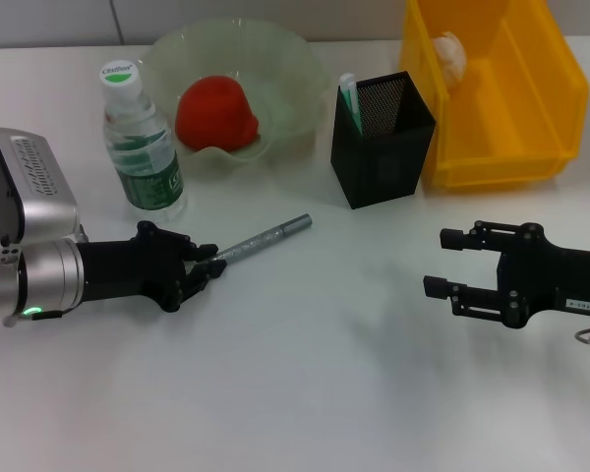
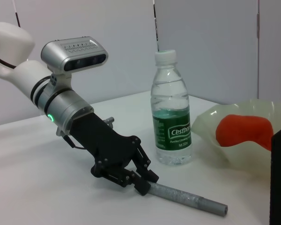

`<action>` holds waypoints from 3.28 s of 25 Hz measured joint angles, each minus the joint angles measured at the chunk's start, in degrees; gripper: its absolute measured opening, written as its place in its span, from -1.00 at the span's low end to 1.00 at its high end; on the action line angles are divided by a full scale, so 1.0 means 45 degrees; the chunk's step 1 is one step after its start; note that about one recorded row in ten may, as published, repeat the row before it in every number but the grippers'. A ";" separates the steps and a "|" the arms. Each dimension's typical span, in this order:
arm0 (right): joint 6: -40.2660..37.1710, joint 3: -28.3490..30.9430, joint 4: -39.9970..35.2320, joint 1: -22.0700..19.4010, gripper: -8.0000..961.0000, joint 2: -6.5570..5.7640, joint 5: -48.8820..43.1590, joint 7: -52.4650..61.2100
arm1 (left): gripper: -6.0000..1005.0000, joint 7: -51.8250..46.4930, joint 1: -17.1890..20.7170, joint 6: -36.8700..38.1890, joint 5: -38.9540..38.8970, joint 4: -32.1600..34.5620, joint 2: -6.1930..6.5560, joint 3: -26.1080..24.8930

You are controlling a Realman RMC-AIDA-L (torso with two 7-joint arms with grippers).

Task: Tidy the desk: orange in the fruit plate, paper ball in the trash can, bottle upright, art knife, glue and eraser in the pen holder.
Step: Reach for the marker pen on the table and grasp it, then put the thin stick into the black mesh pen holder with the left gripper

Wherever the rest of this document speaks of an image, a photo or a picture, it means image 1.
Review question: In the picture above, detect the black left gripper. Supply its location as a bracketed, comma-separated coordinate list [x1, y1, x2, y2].
[76, 220, 228, 314]

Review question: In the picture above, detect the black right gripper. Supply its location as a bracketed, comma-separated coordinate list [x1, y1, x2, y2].
[423, 220, 590, 329]

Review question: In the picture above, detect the grey marker pen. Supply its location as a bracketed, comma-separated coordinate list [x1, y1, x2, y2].
[213, 213, 314, 265]

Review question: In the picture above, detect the clear bottle with green label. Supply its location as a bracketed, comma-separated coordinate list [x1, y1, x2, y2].
[99, 58, 188, 225]

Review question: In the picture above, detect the green utility knife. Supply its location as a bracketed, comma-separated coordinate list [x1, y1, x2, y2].
[338, 73, 365, 137]

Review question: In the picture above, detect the white paper ball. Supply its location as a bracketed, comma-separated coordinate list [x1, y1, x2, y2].
[431, 31, 468, 92]

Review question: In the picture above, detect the black mesh pen holder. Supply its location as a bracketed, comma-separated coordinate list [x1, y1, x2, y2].
[329, 71, 438, 211]

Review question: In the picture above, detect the green glass fruit plate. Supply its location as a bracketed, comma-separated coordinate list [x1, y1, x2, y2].
[137, 18, 331, 171]

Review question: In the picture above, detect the yellow plastic bin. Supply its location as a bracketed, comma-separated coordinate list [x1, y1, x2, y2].
[397, 0, 590, 191]

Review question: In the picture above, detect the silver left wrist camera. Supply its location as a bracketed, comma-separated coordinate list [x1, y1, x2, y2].
[0, 126, 83, 247]

